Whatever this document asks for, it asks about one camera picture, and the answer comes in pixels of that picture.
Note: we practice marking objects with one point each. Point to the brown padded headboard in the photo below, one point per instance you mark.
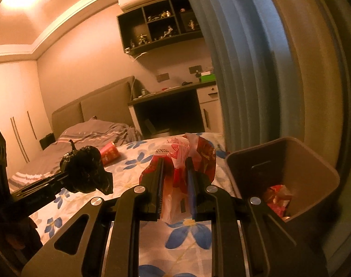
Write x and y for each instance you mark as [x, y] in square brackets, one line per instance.
[106, 104]

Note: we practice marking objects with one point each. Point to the dark desk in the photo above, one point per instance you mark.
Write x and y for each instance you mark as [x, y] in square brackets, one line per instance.
[163, 92]

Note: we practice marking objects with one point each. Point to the white drawer cabinet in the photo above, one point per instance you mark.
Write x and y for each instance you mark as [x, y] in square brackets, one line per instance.
[210, 106]

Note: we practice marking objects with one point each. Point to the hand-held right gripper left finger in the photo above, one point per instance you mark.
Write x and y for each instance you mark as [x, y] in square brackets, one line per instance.
[161, 190]

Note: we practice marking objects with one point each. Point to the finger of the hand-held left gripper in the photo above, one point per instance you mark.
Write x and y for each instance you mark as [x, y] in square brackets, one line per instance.
[39, 183]
[37, 200]

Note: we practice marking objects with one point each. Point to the wall socket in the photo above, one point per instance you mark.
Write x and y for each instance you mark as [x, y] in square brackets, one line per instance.
[195, 69]
[163, 77]

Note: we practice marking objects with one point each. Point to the black plastic bag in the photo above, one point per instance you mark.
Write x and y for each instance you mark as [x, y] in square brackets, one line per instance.
[83, 167]

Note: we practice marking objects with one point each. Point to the grey striped duvet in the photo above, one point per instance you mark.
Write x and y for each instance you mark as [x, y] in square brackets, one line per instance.
[86, 129]

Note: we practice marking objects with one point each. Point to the green box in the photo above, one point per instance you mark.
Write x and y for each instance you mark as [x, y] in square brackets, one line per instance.
[207, 77]

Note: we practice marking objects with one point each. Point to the red white printed plastic bag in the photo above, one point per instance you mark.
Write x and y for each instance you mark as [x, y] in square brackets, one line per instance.
[175, 153]

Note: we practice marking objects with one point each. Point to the dark wall shelf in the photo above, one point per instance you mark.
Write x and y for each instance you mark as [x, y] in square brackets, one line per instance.
[135, 26]

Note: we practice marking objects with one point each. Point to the beige trash bin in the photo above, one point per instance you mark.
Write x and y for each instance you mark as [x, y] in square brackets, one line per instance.
[308, 184]

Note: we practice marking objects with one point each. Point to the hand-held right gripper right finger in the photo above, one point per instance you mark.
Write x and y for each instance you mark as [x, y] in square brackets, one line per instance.
[191, 190]

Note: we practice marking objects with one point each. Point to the beige wardrobe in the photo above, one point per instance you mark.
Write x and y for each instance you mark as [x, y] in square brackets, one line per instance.
[8, 106]

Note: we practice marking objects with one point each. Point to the floral blanket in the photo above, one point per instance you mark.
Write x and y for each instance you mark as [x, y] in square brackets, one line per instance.
[126, 176]

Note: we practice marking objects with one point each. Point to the grey curtain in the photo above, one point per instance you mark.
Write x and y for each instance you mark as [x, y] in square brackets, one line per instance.
[250, 63]

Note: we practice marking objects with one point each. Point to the group of small figurines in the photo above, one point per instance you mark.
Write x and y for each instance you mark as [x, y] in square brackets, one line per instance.
[163, 31]

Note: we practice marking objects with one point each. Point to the black nightstand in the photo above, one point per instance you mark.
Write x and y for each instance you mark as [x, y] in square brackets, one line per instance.
[47, 142]

